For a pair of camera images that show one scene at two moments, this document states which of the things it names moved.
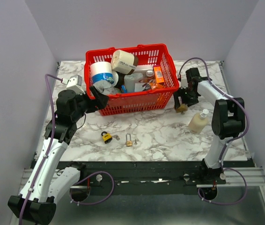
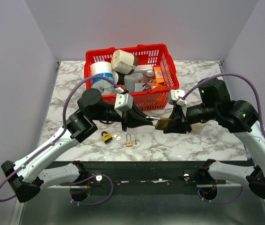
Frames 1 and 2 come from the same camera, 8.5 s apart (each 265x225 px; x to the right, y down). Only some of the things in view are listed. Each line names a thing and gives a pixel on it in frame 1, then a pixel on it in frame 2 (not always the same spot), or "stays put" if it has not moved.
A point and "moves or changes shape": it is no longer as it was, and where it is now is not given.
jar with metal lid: x=150 y=73 stays put
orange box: x=159 y=77 stays put
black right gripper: x=193 y=101 → x=179 y=124
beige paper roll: x=123 y=62 stays put
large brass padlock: x=182 y=108 moves or changes shape
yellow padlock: x=106 y=137 stays put
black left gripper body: x=88 y=104 → x=127 y=118
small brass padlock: x=129 y=142 stays put
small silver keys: x=117 y=137 stays put
